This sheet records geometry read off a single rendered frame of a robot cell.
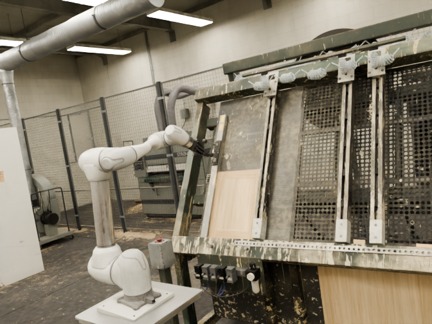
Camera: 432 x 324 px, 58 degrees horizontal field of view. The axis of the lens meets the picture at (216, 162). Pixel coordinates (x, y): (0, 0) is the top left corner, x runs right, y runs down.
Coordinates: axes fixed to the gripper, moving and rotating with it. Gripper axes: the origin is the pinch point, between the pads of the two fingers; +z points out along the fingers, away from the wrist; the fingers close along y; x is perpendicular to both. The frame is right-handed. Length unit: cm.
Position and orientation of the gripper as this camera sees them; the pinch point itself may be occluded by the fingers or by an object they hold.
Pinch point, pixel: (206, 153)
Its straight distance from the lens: 278.0
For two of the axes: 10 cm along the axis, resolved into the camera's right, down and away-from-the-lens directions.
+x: 8.2, -0.7, -5.7
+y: -1.5, 9.3, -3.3
